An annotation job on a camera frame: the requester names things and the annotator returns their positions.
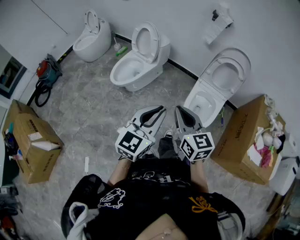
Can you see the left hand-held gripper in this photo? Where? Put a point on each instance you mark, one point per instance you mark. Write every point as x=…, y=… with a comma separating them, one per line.
x=131, y=144

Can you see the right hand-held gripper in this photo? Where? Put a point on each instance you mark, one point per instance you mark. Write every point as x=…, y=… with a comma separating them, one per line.
x=199, y=145

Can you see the person's left forearm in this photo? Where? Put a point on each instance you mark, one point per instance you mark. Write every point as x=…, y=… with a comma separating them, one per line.
x=118, y=172

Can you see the person's right forearm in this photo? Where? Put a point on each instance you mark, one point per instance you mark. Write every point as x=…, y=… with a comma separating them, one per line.
x=200, y=175

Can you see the white toilet with round lid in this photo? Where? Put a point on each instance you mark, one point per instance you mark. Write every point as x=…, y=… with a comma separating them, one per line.
x=145, y=65

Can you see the large white toilet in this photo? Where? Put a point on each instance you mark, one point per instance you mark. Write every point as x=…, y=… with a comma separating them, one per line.
x=225, y=75

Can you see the small egg-shaped white toilet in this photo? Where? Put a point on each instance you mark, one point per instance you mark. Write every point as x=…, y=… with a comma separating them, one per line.
x=98, y=39

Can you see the person's right shoe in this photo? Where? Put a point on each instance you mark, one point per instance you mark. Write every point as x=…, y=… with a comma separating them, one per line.
x=168, y=134

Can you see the person's shoe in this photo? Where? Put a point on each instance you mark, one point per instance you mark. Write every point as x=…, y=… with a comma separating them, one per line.
x=150, y=154
x=168, y=134

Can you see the person's dark trousers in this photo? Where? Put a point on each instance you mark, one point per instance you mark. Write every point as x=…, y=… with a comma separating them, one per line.
x=166, y=147

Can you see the blue and green brush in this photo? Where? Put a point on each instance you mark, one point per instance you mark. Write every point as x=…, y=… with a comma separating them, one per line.
x=222, y=120

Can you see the person's left shoe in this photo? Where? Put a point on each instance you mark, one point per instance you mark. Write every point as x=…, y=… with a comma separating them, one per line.
x=150, y=154

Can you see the large cardboard box with rags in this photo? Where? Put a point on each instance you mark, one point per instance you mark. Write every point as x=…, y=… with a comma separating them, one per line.
x=236, y=140

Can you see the green bottle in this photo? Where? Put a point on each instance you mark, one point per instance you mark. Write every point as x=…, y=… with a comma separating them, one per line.
x=122, y=50

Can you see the person's black shirt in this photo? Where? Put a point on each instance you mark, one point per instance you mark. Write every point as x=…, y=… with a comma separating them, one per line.
x=154, y=194

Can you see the white power strip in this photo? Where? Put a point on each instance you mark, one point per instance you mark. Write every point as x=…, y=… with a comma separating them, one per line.
x=86, y=165

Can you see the white appliance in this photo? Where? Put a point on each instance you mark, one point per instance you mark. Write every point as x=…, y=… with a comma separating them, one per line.
x=284, y=173

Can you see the red and teal vacuum cleaner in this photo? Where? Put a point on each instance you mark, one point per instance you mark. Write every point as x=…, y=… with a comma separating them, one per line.
x=48, y=69

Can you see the dark cluttered rack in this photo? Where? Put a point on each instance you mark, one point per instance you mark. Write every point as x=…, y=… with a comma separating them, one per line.
x=286, y=220

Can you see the dark framed window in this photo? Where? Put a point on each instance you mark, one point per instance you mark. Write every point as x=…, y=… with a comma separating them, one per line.
x=10, y=75

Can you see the black wall paper holder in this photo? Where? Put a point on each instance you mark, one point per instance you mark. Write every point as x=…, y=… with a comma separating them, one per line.
x=214, y=14

